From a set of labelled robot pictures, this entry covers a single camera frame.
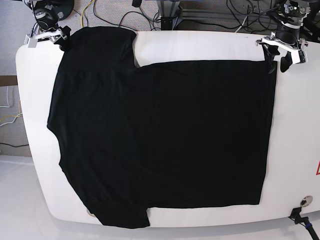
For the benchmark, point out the round black stand base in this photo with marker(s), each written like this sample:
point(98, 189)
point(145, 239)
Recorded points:
point(63, 8)

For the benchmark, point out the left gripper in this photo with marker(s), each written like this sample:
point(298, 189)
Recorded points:
point(286, 38)

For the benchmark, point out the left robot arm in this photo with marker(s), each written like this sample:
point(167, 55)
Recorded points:
point(289, 16)

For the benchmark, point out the aluminium frame post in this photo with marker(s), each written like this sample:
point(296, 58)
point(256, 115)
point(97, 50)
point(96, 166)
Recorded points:
point(170, 14)

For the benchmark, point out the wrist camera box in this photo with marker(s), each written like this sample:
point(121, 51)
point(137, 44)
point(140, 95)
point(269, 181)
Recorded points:
point(299, 56)
point(30, 42)

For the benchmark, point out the right table grommet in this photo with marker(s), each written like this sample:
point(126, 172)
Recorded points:
point(306, 201)

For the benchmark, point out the black clamp with cable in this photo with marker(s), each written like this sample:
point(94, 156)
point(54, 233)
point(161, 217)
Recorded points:
point(304, 221)

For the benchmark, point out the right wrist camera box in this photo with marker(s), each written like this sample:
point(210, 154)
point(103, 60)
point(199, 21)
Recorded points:
point(30, 42)

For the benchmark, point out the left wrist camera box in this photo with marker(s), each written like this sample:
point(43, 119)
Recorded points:
point(299, 56)

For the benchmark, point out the black T-shirt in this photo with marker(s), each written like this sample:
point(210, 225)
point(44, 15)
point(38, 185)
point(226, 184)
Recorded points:
point(177, 135)

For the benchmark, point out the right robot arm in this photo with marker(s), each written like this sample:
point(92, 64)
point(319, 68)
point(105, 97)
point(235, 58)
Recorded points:
point(47, 14)

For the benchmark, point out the red warning sticker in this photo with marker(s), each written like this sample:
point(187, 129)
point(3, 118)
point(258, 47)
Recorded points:
point(318, 169)

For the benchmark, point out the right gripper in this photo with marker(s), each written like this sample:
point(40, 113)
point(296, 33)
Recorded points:
point(55, 34)

